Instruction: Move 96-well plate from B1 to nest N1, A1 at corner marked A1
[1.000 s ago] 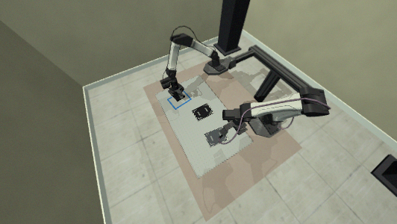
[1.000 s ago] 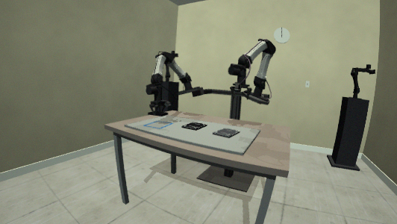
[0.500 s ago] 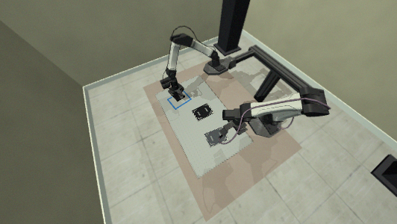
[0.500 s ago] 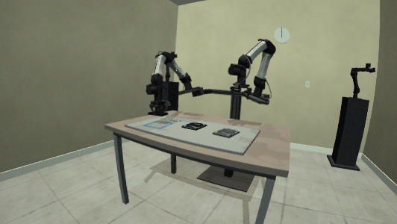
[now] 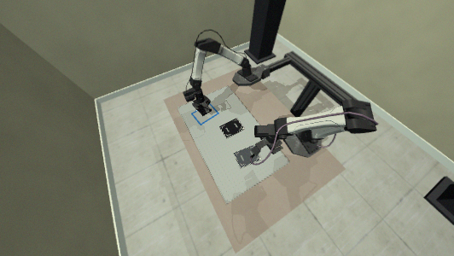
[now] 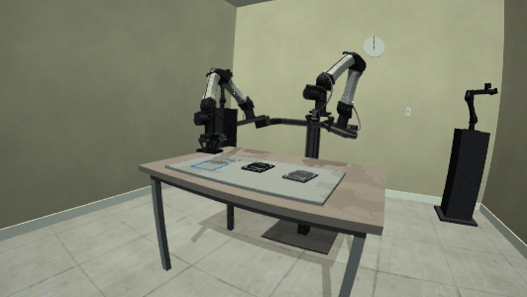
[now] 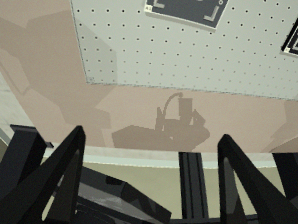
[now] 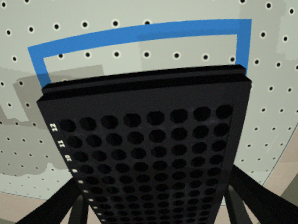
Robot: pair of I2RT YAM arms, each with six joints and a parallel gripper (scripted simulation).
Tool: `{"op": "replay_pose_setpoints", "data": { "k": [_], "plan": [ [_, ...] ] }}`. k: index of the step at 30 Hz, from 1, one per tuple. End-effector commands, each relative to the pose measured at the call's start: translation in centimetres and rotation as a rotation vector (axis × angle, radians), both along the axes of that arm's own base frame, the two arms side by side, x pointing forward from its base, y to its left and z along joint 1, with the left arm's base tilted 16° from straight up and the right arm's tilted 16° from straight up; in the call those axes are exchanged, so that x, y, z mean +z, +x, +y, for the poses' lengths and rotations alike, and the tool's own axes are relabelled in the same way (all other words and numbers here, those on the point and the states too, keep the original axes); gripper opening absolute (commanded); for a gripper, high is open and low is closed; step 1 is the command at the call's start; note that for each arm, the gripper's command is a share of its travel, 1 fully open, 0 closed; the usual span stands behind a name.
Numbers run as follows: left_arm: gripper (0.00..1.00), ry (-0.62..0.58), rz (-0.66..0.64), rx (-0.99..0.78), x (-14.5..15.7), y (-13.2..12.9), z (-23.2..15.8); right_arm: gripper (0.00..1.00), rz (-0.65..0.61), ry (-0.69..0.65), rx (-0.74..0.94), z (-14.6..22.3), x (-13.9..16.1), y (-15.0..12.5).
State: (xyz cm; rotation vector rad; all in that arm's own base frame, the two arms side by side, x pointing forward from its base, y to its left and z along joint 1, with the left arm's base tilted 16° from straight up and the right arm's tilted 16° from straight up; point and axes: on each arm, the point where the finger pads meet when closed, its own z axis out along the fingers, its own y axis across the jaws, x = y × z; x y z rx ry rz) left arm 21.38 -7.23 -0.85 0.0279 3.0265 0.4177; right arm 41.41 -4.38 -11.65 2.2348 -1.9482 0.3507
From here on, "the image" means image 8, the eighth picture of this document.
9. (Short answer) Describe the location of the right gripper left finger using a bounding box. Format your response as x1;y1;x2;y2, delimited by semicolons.
16;177;89;224

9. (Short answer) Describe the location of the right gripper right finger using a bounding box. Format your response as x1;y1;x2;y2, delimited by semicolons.
223;165;298;224

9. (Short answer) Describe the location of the blue tape outline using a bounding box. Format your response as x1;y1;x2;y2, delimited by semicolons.
27;19;251;88

